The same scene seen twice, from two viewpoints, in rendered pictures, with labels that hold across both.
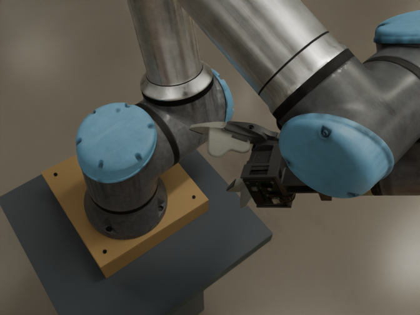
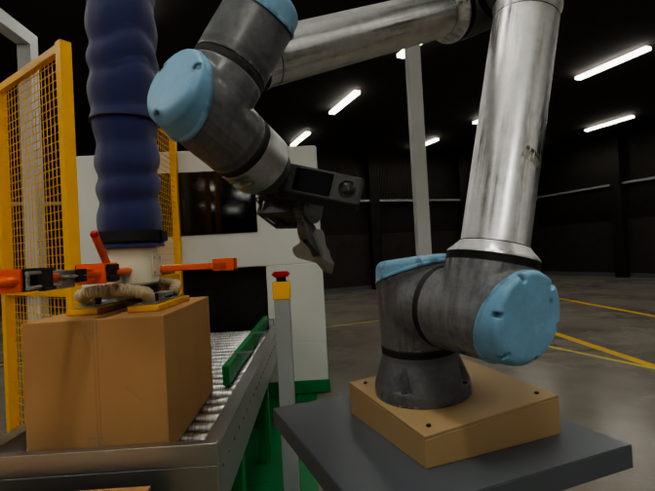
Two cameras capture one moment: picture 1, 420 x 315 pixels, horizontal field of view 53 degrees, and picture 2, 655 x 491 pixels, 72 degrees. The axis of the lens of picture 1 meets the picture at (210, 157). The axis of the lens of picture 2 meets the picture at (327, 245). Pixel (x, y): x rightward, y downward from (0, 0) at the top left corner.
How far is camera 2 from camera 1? 1.09 m
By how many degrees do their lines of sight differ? 100
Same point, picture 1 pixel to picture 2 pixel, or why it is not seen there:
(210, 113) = (462, 290)
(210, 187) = (469, 473)
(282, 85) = not seen: hidden behind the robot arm
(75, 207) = not seen: hidden behind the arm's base
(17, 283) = not seen: outside the picture
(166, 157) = (406, 298)
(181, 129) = (433, 284)
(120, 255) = (359, 390)
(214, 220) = (405, 472)
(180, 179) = (459, 417)
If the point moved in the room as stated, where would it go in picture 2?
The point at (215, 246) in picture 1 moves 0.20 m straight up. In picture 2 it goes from (364, 469) to (358, 345)
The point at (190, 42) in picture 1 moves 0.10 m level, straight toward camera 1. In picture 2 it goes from (482, 196) to (420, 201)
